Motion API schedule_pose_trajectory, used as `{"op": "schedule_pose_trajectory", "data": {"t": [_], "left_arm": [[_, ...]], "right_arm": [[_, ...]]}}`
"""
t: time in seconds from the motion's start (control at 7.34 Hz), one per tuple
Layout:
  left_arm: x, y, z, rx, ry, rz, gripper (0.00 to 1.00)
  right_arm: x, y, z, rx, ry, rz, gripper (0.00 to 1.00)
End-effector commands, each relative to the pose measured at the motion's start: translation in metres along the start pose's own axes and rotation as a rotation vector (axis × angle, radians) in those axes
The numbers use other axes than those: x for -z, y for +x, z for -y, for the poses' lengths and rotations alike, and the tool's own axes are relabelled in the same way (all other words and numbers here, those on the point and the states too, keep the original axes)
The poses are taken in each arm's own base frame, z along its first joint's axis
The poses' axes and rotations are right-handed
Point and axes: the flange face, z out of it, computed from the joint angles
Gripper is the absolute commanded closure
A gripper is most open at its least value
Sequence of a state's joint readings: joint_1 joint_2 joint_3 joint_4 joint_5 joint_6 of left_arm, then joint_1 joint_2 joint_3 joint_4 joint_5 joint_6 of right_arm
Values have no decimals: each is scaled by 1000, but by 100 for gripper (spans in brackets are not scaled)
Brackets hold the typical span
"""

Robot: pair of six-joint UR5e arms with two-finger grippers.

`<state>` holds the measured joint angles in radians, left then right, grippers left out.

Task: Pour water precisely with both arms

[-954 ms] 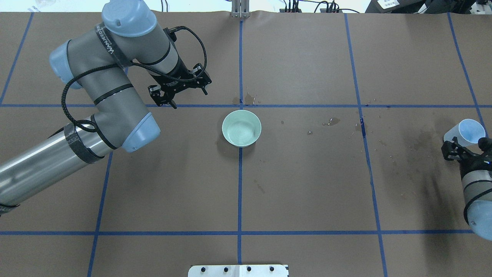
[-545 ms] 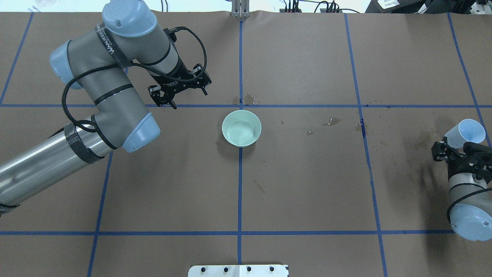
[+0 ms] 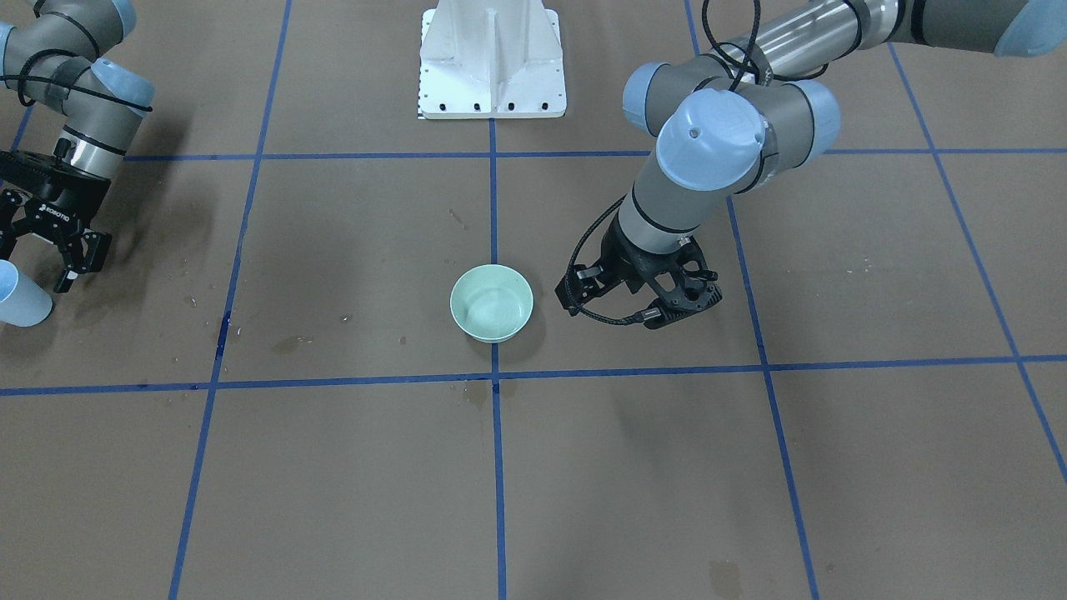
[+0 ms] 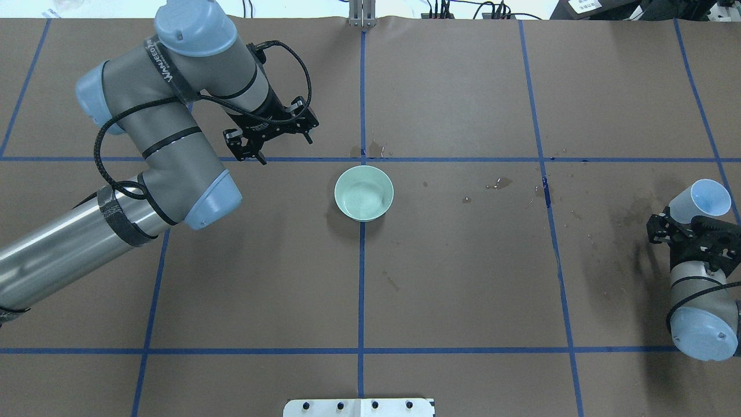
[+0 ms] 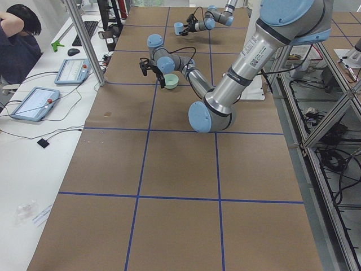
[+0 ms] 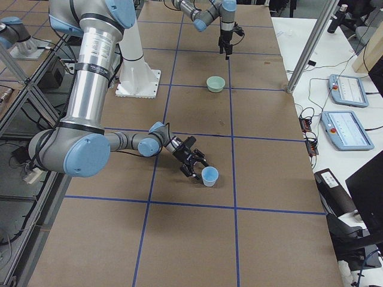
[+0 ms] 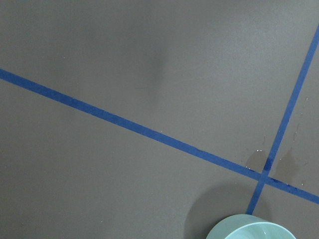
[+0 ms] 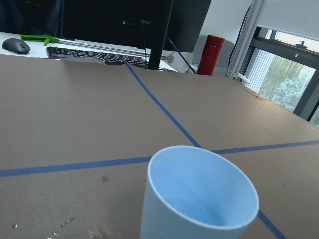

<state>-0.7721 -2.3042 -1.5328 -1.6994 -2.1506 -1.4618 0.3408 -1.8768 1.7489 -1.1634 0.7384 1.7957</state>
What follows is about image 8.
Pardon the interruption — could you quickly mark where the brown paper table cover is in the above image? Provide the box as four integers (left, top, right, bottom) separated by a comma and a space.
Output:
0, 55, 319, 239

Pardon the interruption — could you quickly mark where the red thermos bottle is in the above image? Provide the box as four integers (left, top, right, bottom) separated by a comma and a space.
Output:
197, 35, 225, 76

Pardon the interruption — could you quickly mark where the black keyboard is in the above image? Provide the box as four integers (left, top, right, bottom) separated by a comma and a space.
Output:
46, 47, 148, 68

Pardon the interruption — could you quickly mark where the black computer mouse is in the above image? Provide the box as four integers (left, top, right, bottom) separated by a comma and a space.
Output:
2, 38, 30, 54

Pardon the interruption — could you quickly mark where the light blue plastic cup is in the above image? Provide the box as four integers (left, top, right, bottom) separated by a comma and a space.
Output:
140, 145, 259, 239

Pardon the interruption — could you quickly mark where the green plastic tool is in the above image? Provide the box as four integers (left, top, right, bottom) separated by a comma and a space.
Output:
20, 35, 60, 46

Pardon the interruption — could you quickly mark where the black computer monitor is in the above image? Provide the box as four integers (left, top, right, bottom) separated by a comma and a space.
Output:
61, 0, 211, 69

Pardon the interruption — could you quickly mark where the seated person dark shirt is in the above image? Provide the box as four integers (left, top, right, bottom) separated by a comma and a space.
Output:
0, 0, 64, 37

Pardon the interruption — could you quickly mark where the aluminium frame post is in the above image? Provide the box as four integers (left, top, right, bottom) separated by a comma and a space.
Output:
226, 0, 266, 79

